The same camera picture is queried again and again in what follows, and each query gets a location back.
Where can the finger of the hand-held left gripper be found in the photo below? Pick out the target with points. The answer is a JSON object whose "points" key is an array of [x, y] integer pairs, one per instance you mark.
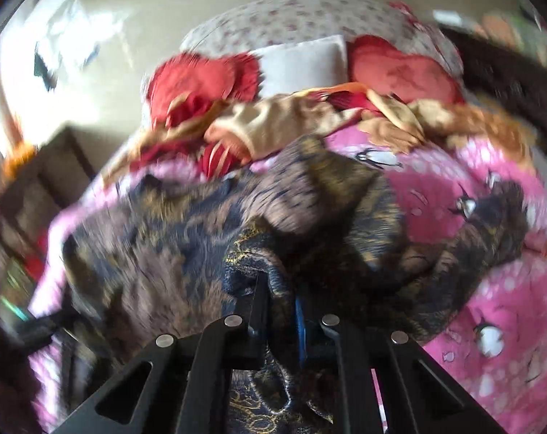
{"points": [[38, 327]]}

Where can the red pillow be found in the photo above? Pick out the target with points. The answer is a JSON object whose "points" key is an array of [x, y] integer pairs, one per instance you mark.
{"points": [[400, 70]]}

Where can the dark wooden cabinet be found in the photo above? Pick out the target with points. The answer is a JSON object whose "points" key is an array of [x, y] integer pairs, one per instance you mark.
{"points": [[43, 181]]}

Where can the dark cloth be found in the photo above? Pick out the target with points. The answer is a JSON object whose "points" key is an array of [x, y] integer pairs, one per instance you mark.
{"points": [[513, 72]]}

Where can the floral white mattress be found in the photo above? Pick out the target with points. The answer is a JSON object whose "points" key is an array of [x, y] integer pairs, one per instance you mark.
{"points": [[309, 18]]}

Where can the white pillow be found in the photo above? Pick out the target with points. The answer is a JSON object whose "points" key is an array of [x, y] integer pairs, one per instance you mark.
{"points": [[300, 65]]}

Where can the pink penguin blanket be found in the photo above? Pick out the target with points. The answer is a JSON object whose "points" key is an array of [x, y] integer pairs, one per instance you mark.
{"points": [[495, 307]]}

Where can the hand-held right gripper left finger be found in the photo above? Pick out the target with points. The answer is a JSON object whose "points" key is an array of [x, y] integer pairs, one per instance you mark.
{"points": [[258, 316]]}

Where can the golden red satin cloth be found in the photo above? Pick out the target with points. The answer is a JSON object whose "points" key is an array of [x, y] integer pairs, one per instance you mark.
{"points": [[291, 122]]}

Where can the brown patterned garment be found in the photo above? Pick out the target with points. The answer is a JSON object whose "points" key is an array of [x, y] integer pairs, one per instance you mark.
{"points": [[300, 217]]}

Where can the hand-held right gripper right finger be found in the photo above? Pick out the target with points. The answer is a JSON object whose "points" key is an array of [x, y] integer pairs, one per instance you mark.
{"points": [[300, 330]]}

